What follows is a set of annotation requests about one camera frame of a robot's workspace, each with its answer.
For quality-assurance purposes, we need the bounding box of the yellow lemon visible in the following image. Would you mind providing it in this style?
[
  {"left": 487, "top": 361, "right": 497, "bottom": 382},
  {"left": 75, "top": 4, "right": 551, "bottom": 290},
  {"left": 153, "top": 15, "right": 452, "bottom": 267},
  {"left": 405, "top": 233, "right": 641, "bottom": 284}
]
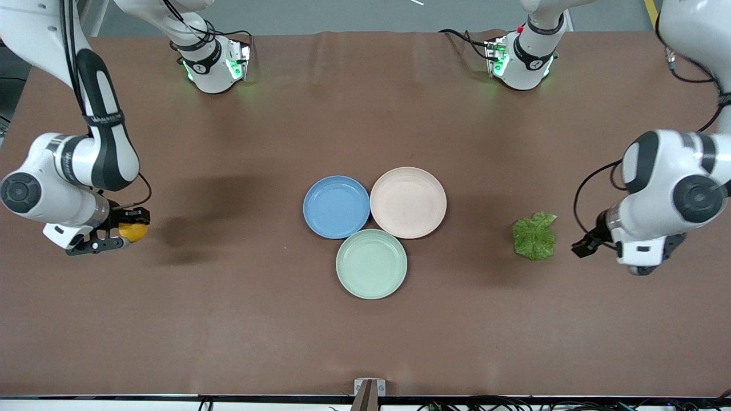
[{"left": 118, "top": 223, "right": 148, "bottom": 244}]

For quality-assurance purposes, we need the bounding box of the green lettuce leaf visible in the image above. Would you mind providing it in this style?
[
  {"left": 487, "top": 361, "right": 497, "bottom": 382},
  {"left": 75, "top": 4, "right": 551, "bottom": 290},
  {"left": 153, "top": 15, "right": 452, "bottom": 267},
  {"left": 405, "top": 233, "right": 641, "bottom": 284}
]
[{"left": 512, "top": 212, "right": 558, "bottom": 261}]

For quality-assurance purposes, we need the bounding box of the brown table cover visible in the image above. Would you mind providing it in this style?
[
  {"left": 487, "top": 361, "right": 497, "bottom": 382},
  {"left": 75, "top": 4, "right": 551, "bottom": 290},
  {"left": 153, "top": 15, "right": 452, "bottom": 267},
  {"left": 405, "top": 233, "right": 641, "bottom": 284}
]
[{"left": 0, "top": 30, "right": 731, "bottom": 397}]

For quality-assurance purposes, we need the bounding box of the beige round plate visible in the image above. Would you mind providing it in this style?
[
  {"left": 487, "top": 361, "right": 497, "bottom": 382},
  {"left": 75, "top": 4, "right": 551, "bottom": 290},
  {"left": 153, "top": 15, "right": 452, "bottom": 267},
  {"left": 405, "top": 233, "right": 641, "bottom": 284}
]
[{"left": 370, "top": 167, "right": 447, "bottom": 239}]

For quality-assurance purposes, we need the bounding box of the silver right base connector block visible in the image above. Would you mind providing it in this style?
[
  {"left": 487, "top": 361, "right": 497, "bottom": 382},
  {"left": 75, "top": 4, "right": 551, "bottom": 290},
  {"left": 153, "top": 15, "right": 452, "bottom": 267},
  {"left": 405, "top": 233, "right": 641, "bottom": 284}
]
[{"left": 226, "top": 39, "right": 252, "bottom": 82}]

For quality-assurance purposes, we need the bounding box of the silver base connector block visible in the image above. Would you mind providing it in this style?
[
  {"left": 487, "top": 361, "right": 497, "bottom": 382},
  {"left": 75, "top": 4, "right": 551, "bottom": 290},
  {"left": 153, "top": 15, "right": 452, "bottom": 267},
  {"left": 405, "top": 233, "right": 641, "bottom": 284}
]
[
  {"left": 485, "top": 37, "right": 510, "bottom": 78},
  {"left": 226, "top": 39, "right": 252, "bottom": 82}
]

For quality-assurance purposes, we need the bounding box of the silver left base connector block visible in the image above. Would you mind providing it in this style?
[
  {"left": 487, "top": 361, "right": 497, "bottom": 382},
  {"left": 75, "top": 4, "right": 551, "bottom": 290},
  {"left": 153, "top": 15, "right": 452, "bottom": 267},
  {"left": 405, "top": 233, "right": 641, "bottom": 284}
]
[{"left": 485, "top": 37, "right": 510, "bottom": 78}]

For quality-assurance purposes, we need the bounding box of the blue round plate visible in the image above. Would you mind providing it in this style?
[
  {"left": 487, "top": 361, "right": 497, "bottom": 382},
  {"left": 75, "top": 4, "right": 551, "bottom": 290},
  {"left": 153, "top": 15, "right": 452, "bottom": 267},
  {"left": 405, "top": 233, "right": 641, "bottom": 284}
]
[{"left": 303, "top": 175, "right": 371, "bottom": 239}]

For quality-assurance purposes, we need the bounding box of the mint green round plate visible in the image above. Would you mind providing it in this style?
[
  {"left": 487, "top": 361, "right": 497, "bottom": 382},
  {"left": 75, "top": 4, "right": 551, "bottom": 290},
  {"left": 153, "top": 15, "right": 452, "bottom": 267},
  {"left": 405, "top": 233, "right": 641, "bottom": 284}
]
[{"left": 336, "top": 229, "right": 408, "bottom": 300}]

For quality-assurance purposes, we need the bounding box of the black cable tangle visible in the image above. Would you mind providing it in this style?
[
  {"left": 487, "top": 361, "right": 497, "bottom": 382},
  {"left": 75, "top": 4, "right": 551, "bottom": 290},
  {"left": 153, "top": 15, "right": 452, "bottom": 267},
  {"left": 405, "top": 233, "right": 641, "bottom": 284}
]
[{"left": 417, "top": 390, "right": 731, "bottom": 411}]

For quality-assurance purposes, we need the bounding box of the black right base cable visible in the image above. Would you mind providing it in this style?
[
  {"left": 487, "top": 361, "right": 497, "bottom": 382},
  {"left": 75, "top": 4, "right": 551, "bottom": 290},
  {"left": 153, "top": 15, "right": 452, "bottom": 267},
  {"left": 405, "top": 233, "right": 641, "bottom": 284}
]
[{"left": 163, "top": 0, "right": 253, "bottom": 39}]

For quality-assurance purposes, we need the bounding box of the black base cable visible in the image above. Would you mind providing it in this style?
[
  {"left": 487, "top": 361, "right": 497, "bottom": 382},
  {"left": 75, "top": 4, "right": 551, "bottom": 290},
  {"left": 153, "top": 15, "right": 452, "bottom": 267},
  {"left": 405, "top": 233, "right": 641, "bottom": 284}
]
[
  {"left": 163, "top": 0, "right": 253, "bottom": 39},
  {"left": 439, "top": 29, "right": 499, "bottom": 61}
]

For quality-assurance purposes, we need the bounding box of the black left base cable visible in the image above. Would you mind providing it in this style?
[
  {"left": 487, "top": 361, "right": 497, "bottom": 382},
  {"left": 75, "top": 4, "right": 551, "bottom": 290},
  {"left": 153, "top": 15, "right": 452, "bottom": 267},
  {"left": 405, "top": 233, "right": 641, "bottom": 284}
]
[{"left": 439, "top": 29, "right": 499, "bottom": 61}]

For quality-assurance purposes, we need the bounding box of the grey metal camera bracket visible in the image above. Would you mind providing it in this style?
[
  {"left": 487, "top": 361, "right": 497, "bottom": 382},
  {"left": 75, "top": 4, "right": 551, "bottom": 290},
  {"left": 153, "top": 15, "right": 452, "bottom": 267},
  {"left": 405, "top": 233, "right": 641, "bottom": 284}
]
[{"left": 354, "top": 378, "right": 386, "bottom": 411}]

